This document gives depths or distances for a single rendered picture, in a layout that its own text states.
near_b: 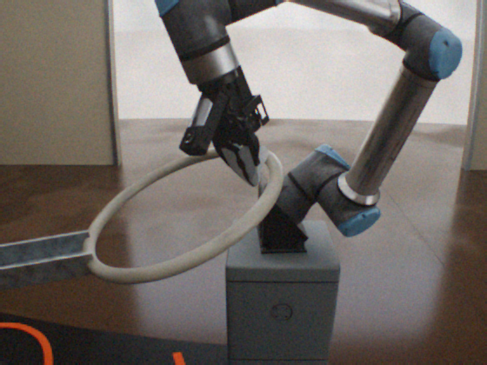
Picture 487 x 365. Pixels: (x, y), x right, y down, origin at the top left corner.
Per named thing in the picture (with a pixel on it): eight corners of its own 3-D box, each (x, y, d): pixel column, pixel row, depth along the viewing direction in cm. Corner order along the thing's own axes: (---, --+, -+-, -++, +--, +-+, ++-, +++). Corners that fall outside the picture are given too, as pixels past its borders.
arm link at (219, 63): (209, 55, 59) (166, 66, 65) (221, 84, 62) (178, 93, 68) (241, 36, 65) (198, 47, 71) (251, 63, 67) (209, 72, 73)
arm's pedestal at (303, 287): (225, 359, 207) (222, 214, 180) (319, 360, 205) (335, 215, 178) (216, 434, 160) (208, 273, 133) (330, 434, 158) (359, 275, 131)
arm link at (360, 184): (343, 201, 151) (436, 14, 101) (370, 235, 141) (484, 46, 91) (310, 209, 144) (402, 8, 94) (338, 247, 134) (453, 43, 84)
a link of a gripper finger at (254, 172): (281, 171, 77) (264, 128, 73) (265, 189, 73) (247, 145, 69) (267, 171, 79) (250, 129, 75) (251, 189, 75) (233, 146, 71)
